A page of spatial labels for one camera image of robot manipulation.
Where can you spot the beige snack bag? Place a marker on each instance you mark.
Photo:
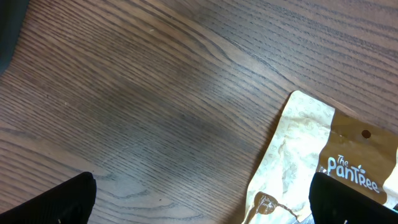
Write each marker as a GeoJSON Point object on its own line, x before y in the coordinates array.
{"type": "Point", "coordinates": [312, 137]}

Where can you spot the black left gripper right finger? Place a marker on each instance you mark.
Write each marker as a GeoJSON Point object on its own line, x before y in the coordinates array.
{"type": "Point", "coordinates": [332, 202]}

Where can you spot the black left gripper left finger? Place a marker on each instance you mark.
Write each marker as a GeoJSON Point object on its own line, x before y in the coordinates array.
{"type": "Point", "coordinates": [70, 202]}

